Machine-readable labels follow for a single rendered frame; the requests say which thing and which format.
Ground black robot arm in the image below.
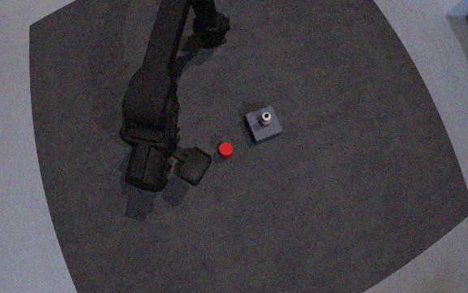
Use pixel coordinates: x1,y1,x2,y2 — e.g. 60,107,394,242
122,0,230,193

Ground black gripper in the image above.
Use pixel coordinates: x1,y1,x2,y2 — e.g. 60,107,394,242
119,127,212,186

